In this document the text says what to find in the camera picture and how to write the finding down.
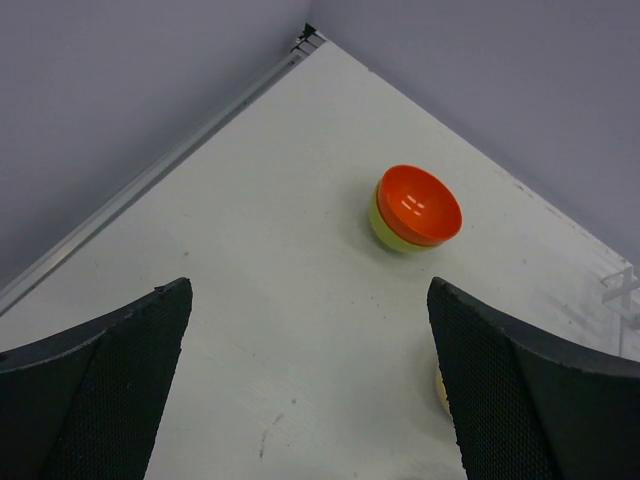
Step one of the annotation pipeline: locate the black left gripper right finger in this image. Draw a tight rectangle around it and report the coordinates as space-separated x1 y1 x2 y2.
426 277 639 479

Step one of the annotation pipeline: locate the orange plastic bowl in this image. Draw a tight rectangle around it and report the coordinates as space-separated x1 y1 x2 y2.
376 165 463 247

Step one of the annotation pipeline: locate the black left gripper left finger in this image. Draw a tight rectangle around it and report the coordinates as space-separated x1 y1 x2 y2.
1 278 193 479

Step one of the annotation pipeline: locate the white wire dish rack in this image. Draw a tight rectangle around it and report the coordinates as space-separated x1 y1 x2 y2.
600 265 639 331

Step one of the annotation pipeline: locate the yellow patterned bowl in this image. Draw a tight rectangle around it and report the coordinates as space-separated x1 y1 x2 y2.
434 367 451 416

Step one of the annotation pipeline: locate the lime green plastic bowl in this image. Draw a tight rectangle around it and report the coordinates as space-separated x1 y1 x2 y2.
368 188 437 254

